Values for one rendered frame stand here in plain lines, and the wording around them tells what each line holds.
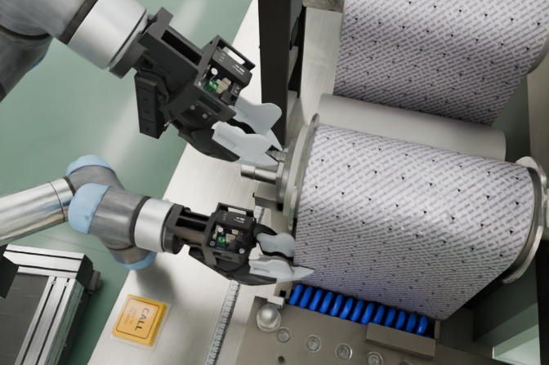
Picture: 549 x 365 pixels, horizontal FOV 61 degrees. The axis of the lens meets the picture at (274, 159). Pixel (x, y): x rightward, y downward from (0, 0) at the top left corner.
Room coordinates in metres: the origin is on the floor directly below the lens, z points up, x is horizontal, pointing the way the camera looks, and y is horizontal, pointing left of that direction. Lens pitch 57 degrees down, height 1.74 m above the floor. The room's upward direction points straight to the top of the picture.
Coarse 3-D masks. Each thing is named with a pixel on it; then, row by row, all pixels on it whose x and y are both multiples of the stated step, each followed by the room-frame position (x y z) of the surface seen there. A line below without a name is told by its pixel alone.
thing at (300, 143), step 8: (304, 128) 0.33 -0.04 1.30; (304, 136) 0.31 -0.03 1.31; (312, 136) 0.31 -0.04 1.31; (296, 144) 0.30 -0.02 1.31; (312, 144) 0.30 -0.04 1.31; (296, 152) 0.29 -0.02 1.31; (296, 160) 0.28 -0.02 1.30; (296, 168) 0.27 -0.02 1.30; (304, 168) 0.27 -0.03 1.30; (288, 176) 0.27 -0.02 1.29; (304, 176) 0.26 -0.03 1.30; (288, 184) 0.26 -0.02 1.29; (288, 192) 0.25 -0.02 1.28; (288, 200) 0.25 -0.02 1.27; (288, 208) 0.25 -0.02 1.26; (296, 208) 0.24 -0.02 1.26; (296, 216) 0.24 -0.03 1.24; (528, 232) 0.20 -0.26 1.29
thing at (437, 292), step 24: (312, 240) 0.23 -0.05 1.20; (312, 264) 0.23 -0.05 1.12; (336, 264) 0.22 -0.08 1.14; (360, 264) 0.21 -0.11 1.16; (384, 264) 0.21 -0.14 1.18; (408, 264) 0.20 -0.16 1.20; (336, 288) 0.22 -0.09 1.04; (360, 288) 0.21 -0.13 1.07; (384, 288) 0.20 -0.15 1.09; (408, 288) 0.20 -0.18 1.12; (432, 288) 0.19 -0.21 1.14; (456, 288) 0.18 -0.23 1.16; (480, 288) 0.18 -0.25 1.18; (432, 312) 0.18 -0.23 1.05
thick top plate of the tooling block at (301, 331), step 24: (288, 312) 0.19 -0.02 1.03; (312, 312) 0.19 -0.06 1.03; (264, 336) 0.15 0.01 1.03; (288, 336) 0.15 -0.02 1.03; (312, 336) 0.15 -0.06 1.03; (336, 336) 0.15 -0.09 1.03; (360, 336) 0.15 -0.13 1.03; (240, 360) 0.12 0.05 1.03; (264, 360) 0.12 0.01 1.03; (288, 360) 0.12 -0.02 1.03; (312, 360) 0.12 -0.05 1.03; (336, 360) 0.12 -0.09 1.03; (360, 360) 0.12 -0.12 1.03; (384, 360) 0.12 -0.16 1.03; (408, 360) 0.12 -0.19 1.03; (432, 360) 0.12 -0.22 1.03; (456, 360) 0.12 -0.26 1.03; (480, 360) 0.12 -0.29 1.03
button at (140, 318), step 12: (132, 300) 0.24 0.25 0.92; (144, 300) 0.24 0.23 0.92; (120, 312) 0.22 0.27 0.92; (132, 312) 0.22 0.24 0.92; (144, 312) 0.22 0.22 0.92; (156, 312) 0.22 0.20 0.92; (120, 324) 0.19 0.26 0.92; (132, 324) 0.19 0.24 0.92; (144, 324) 0.19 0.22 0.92; (156, 324) 0.20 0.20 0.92; (120, 336) 0.18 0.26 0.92; (132, 336) 0.18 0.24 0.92; (144, 336) 0.18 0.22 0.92
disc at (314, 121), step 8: (312, 120) 0.33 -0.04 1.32; (312, 128) 0.31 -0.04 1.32; (304, 144) 0.29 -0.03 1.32; (304, 152) 0.28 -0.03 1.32; (304, 160) 0.27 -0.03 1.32; (296, 176) 0.26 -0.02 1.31; (296, 184) 0.25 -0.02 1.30; (296, 192) 0.24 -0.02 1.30; (296, 200) 0.24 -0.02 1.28; (288, 216) 0.23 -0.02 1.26; (288, 224) 0.23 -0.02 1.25
